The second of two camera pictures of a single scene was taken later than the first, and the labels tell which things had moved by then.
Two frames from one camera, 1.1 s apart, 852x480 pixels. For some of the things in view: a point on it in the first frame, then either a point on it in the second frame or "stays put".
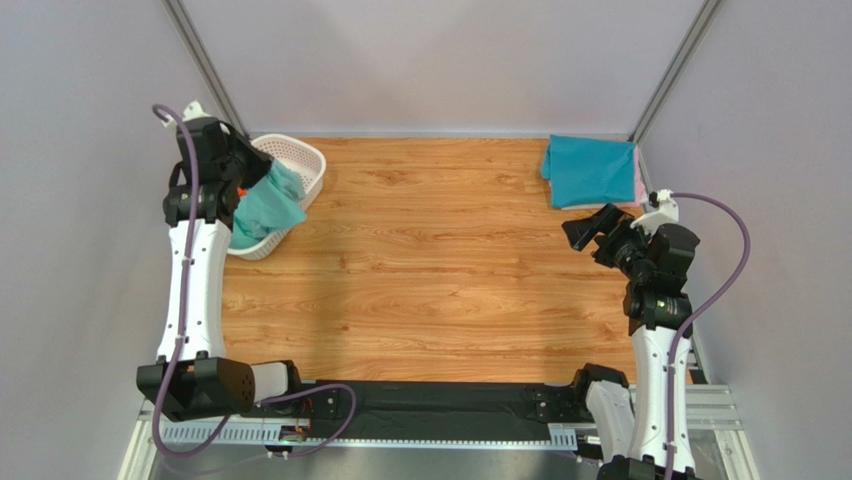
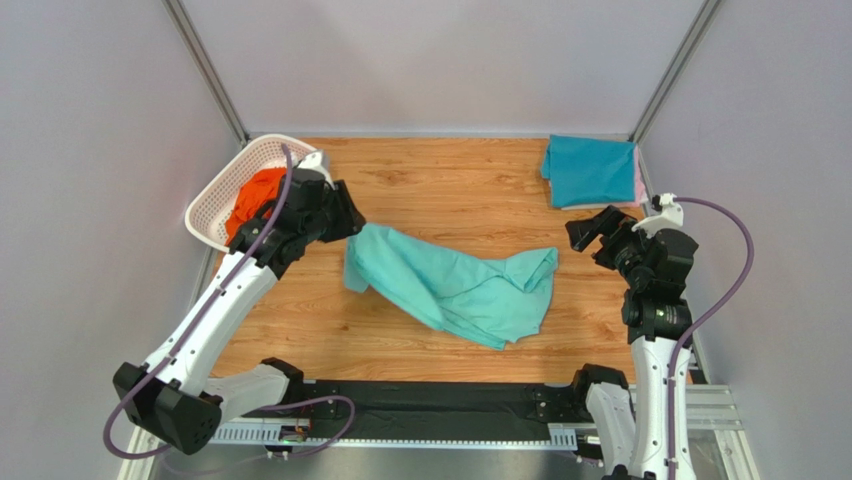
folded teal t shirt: (585, 171) stays put
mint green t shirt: (273, 203) -> (491, 301)
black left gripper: (261, 159) -> (351, 221)
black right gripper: (604, 230) stays put
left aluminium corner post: (206, 65) stays put
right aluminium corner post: (673, 69) stays put
